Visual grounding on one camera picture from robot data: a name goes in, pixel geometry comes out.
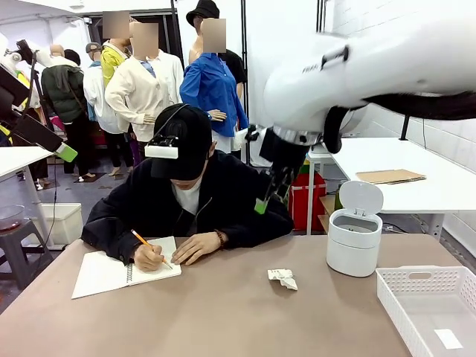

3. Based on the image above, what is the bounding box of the white perforated plastic basket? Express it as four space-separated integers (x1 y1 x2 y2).
375 265 476 357

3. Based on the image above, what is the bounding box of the left arm wrist camera box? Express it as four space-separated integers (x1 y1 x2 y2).
15 39 51 70

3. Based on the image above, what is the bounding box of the white head-mounted camera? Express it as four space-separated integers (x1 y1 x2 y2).
144 133 180 160

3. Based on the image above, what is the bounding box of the black jacket torso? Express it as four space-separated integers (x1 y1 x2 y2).
80 148 295 266

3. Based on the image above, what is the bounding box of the black bucket hat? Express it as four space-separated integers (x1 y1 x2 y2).
185 0 220 28

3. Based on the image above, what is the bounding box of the person's right hand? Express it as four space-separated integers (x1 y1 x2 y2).
132 242 167 272

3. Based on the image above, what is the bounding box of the person's right forearm black sleeve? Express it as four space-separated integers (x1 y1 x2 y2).
80 219 141 266

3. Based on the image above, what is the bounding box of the grey plastic stool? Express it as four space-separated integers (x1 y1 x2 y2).
0 219 54 292

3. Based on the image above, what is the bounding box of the large white table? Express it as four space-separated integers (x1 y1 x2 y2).
310 136 476 239

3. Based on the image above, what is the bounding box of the white spiral notebook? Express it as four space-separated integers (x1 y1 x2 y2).
71 236 183 300

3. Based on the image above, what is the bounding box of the yellow jacket mannequin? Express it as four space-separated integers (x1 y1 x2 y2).
100 10 132 90

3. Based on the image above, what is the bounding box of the white shirt capped mannequin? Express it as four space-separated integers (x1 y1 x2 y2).
82 42 132 176

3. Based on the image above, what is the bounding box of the person's left hand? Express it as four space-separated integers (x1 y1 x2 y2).
170 234 221 267

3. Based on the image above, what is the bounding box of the black hanging cable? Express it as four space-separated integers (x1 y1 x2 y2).
51 159 60 234

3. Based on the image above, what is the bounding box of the black-haired person's head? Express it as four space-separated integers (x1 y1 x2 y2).
62 48 83 70

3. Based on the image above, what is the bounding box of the black backdrop pole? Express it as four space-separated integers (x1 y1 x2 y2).
240 0 251 164
315 0 329 35

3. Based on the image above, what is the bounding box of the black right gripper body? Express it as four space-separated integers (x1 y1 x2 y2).
259 126 310 174

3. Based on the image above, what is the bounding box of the cream jacket mannequin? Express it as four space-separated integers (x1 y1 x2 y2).
105 22 185 143

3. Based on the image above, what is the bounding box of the brown bead bracelet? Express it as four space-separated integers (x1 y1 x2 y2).
213 229 229 251

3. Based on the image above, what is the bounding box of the green jacket bald mannequin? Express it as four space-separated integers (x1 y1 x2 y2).
40 44 90 178

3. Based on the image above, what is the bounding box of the right arm wrist camera box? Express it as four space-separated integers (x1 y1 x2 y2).
237 124 269 167

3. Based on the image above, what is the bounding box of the white lidded trash bin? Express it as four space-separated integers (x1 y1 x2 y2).
326 180 385 278

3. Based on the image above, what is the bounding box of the person's left forearm black sleeve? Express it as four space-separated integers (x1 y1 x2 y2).
219 211 295 250

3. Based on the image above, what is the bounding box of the black shirt mannequin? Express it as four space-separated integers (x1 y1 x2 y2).
222 48 248 154

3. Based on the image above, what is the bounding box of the green bottle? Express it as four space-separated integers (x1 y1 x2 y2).
334 180 345 211

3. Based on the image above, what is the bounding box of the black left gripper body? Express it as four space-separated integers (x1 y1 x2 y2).
0 66 30 124

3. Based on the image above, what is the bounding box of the white storage bin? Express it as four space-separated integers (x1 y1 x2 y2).
35 202 84 246

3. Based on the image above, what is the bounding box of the arm wrist camera box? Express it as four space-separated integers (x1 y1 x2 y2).
15 39 51 70
237 124 269 167

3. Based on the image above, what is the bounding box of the white table with leg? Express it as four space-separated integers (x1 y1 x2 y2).
0 145 56 247

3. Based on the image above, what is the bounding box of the black cap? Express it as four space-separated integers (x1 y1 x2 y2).
150 103 213 181

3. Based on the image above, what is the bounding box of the clear glass bowl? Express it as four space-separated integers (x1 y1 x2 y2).
0 205 26 233

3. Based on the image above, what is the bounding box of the brown cardboard sheet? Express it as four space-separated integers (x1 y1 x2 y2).
356 169 428 186

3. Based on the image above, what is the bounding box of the small white side table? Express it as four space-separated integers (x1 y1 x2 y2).
305 147 336 236

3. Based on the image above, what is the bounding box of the blue shirt mannequin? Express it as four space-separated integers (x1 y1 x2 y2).
179 16 250 153

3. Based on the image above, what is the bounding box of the red fabric bag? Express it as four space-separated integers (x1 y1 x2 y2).
289 172 328 232

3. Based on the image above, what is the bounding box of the white backdrop cloth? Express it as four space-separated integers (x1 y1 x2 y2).
174 0 321 168

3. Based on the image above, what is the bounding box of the white paper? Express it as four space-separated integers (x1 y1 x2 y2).
266 267 300 292

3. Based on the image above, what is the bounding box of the white paper slip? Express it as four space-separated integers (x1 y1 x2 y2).
434 328 464 351

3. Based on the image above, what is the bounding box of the yellow pencil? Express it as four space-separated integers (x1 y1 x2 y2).
130 228 174 271

